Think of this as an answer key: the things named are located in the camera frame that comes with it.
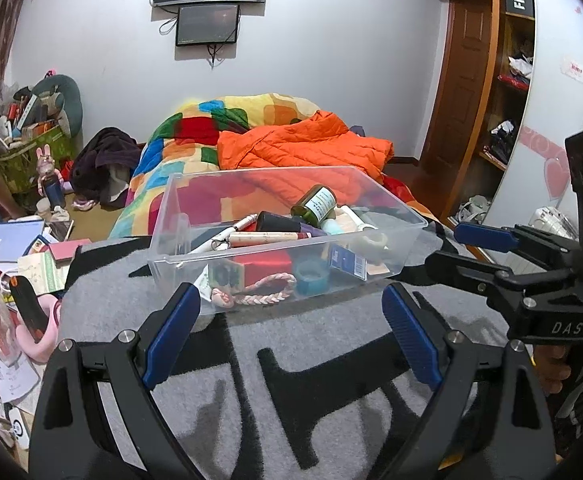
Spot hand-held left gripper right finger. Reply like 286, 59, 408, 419
380, 282, 557, 480

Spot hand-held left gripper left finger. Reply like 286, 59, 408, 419
29, 282, 202, 480

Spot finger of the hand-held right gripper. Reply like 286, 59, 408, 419
454, 221, 579, 261
424, 250, 572, 306

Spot clear plastic box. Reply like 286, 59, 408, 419
148, 166, 428, 317

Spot small dotted green box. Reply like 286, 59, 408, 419
209, 265, 245, 293

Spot clear tape roll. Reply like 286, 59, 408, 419
355, 231, 390, 262

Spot pink braided rope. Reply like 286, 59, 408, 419
212, 272, 298, 309

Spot blue white card box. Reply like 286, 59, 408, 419
328, 244, 368, 279

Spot teal tape roll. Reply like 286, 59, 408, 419
295, 259, 330, 296

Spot green bottle white label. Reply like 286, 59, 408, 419
290, 185, 338, 226

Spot person's right hand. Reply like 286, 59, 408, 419
534, 345, 572, 396

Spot white shoes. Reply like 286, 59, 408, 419
455, 194, 493, 224

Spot grey black blanket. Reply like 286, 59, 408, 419
46, 232, 547, 480

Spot white pen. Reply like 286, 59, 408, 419
192, 214, 258, 256

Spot small red case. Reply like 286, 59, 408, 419
242, 252, 292, 286

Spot large beige tube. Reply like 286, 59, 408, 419
335, 205, 378, 233

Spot pink plastic stand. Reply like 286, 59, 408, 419
16, 295, 63, 362

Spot wooden wardrobe shelf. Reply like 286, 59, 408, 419
396, 0, 537, 221

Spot gold beige cosmetic tube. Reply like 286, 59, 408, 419
229, 230, 306, 248

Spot pink book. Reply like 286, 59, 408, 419
46, 240, 91, 262

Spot wooden door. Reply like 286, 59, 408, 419
421, 2, 497, 216

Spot black flat device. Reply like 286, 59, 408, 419
9, 275, 48, 346

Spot black conical bottle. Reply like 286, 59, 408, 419
256, 211, 303, 234

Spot white wardrobe door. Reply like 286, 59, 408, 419
481, 0, 583, 261

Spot colourful patchwork blanket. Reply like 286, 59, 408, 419
109, 92, 442, 241

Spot pile of white papers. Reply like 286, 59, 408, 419
0, 330, 42, 441

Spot blue white notebook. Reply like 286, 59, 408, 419
0, 220, 45, 266

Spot dark clothes pile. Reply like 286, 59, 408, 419
70, 127, 140, 206

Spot pink bunny toy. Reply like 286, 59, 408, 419
36, 144, 66, 211

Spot orange puffer jacket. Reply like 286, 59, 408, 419
216, 110, 395, 176

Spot green storage bag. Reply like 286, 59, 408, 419
0, 125, 77, 196

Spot grey neck pillow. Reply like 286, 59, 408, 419
32, 74, 83, 137

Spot small wall monitor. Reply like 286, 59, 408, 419
176, 3, 241, 47

